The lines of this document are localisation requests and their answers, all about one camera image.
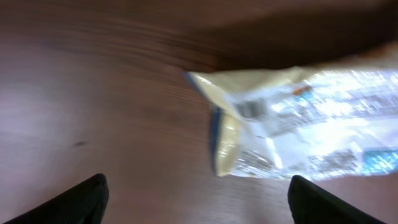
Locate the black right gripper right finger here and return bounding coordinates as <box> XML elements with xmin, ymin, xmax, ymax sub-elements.
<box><xmin>287</xmin><ymin>175</ymin><xmax>385</xmax><ymax>224</ymax></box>

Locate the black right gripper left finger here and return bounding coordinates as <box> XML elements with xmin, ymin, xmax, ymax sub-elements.
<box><xmin>4</xmin><ymin>174</ymin><xmax>109</xmax><ymax>224</ymax></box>

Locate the beige chips bag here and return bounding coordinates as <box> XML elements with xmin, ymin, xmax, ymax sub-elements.
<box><xmin>183</xmin><ymin>42</ymin><xmax>398</xmax><ymax>182</ymax></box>

